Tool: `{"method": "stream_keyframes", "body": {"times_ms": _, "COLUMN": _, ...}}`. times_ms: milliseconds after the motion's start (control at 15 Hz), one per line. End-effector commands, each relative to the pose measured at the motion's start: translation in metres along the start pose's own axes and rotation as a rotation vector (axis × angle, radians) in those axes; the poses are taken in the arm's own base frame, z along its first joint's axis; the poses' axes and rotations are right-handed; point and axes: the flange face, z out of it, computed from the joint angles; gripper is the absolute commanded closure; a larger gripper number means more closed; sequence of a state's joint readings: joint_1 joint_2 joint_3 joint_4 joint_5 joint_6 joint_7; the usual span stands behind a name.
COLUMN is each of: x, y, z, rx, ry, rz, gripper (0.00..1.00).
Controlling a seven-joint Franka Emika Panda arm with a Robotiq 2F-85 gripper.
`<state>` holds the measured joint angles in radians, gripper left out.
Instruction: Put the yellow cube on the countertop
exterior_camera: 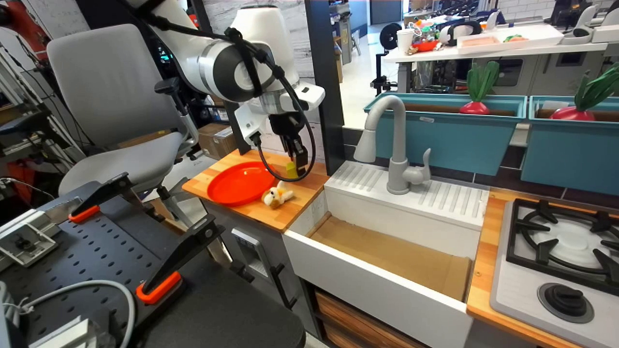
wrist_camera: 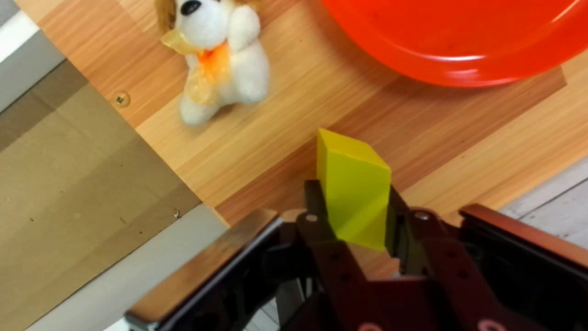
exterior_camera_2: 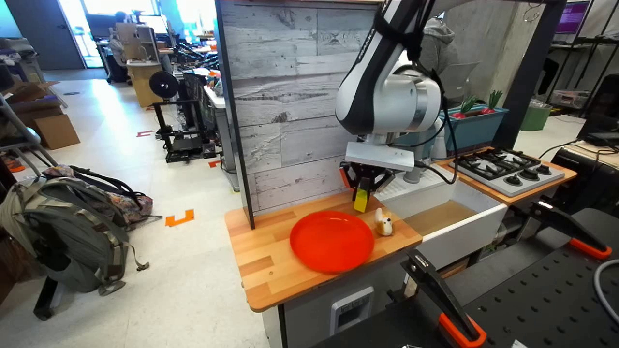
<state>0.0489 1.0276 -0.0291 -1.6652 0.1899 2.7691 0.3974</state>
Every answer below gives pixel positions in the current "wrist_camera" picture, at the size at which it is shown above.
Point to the yellow block toy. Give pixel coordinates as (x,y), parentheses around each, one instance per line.
(351,184)

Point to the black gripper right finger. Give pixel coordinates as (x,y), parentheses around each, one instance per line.
(464,275)

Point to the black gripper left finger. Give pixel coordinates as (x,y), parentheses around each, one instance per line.
(317,268)

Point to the red-orange plastic bowl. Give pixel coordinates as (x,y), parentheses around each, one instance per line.
(459,36)

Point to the white plush dog toy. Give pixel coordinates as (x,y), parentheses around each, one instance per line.
(213,36)

